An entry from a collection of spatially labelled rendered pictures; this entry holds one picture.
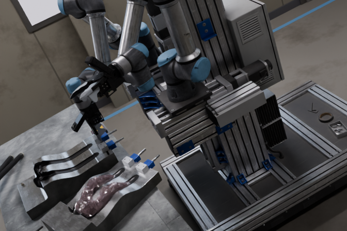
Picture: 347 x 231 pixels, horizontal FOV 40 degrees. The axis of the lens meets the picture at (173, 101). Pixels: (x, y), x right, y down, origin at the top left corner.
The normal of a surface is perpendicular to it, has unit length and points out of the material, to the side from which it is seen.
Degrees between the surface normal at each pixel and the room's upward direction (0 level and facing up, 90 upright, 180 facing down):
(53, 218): 0
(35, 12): 90
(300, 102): 0
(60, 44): 90
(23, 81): 90
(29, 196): 0
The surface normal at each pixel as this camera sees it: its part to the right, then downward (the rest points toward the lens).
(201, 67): 0.74, 0.26
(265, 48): 0.36, 0.40
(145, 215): -0.32, -0.79
